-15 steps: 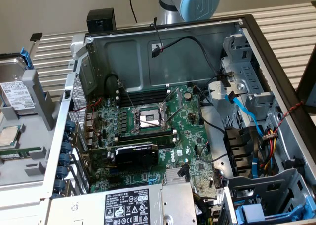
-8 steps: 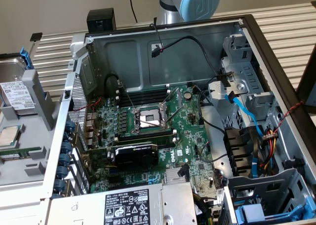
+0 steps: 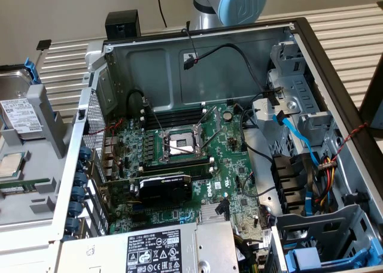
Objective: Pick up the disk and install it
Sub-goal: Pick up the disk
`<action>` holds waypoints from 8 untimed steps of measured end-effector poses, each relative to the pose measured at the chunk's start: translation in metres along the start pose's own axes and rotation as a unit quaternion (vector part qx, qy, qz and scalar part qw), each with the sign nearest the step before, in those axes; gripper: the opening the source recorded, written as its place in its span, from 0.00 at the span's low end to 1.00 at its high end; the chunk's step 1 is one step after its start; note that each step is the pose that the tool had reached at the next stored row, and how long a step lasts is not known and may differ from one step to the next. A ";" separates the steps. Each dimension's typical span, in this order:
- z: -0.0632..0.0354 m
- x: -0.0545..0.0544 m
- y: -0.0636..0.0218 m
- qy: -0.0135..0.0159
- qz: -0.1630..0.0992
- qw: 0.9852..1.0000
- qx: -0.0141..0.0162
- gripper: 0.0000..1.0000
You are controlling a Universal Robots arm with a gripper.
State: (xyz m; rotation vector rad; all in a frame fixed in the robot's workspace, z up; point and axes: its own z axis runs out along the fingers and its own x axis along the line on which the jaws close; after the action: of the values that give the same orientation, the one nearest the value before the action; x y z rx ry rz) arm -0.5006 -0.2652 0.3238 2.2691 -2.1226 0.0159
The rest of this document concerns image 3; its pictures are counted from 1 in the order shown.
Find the Toshiba hard disk blue carrier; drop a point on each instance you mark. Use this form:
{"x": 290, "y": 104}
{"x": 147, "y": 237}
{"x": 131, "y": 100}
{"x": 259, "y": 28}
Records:
{"x": 18, "y": 117}

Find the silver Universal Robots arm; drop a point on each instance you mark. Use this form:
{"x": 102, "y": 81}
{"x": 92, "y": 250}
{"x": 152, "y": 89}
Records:
{"x": 239, "y": 3}

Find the CPU socket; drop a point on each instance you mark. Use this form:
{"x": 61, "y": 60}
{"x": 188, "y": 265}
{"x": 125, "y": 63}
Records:
{"x": 181, "y": 139}

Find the black RAM slot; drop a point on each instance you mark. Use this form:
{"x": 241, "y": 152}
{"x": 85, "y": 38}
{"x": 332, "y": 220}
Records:
{"x": 179, "y": 113}
{"x": 179, "y": 160}
{"x": 176, "y": 122}

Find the thin metal locking lever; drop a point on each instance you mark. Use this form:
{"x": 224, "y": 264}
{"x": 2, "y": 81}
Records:
{"x": 153, "y": 116}
{"x": 182, "y": 149}

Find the metal socket cover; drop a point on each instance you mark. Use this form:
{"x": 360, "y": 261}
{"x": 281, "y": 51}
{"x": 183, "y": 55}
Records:
{"x": 218, "y": 117}

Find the silver coin battery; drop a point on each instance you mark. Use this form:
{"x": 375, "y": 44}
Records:
{"x": 228, "y": 115}

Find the green Dell motherboard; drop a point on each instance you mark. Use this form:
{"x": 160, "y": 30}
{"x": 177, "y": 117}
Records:
{"x": 227, "y": 153}

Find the open grey PC case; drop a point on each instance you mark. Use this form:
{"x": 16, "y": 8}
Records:
{"x": 209, "y": 75}

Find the black graphics card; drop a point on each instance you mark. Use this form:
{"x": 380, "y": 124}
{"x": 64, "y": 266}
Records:
{"x": 164, "y": 192}

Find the silver chipset heatsink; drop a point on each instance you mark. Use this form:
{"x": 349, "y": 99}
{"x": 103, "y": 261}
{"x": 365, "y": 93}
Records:
{"x": 208, "y": 213}

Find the blue slot retention clip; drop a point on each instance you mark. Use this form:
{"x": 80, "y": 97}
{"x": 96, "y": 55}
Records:
{"x": 81, "y": 166}
{"x": 76, "y": 208}
{"x": 78, "y": 193}
{"x": 80, "y": 179}
{"x": 85, "y": 153}
{"x": 71, "y": 224}

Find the grey metal drive cage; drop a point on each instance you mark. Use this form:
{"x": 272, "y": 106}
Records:
{"x": 302, "y": 87}

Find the black plastic block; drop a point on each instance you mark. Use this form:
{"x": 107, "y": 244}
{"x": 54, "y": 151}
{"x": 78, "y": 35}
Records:
{"x": 119, "y": 21}

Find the silver power supply unit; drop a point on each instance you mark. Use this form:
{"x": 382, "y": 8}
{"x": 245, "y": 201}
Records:
{"x": 104, "y": 249}

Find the grey plastic parts rack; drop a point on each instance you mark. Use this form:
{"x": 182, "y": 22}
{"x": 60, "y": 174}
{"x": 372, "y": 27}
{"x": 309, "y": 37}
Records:
{"x": 39, "y": 165}

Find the black table end cap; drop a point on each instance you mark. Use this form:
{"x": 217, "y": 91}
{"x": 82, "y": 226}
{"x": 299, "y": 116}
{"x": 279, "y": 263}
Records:
{"x": 44, "y": 44}

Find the green RAM stick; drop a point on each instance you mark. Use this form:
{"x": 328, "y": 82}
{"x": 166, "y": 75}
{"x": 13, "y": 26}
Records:
{"x": 18, "y": 186}

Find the silver CPU chip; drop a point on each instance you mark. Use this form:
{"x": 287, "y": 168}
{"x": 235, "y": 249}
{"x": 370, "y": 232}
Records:
{"x": 10, "y": 165}

